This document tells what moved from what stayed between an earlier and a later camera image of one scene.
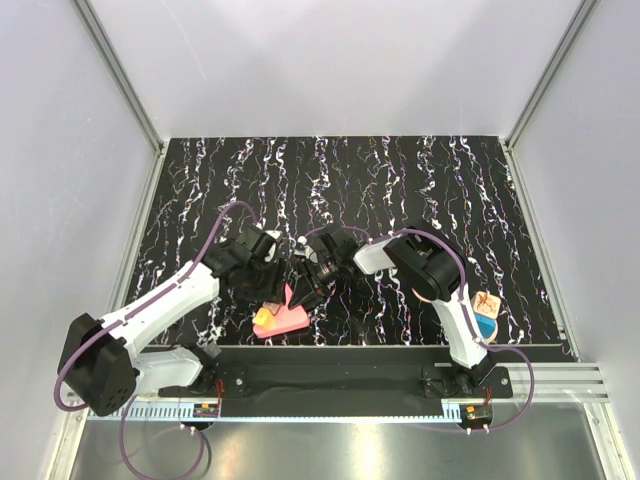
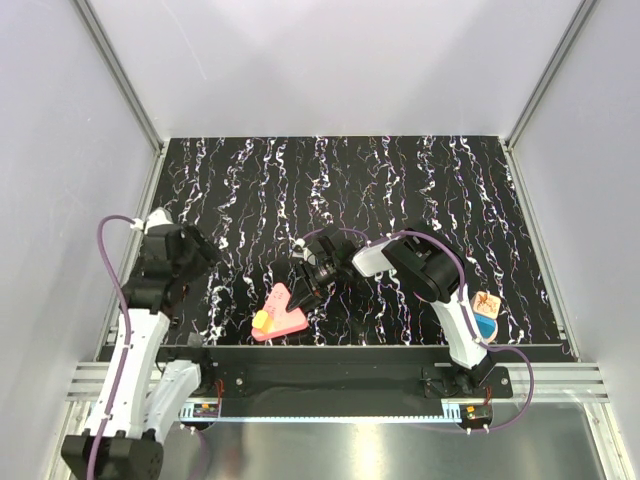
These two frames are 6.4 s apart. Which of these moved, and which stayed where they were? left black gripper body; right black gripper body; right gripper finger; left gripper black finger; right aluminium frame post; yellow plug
Moved: left black gripper body; left gripper black finger
Stayed: right gripper finger; yellow plug; right aluminium frame post; right black gripper body
